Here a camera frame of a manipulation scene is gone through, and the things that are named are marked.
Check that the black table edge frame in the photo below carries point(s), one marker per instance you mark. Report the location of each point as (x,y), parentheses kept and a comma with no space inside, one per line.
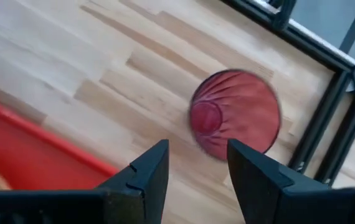
(319,124)

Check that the pink translucent plastic cup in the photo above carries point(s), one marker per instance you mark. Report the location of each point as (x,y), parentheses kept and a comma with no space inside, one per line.
(243,109)

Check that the red plastic tray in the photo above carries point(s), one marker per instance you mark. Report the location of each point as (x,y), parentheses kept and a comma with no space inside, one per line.
(40,161)

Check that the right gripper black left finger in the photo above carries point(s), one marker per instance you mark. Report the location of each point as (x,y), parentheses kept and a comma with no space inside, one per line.
(149,180)

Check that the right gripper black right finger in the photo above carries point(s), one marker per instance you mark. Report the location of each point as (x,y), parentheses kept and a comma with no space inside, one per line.
(255,183)

